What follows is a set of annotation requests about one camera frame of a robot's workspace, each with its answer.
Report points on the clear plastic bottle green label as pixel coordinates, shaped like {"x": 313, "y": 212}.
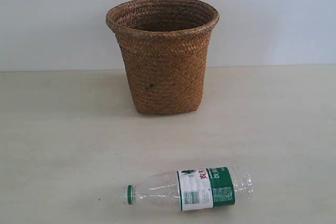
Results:
{"x": 191, "y": 189}

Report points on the brown woven wicker basket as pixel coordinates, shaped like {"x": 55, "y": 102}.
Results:
{"x": 164, "y": 46}

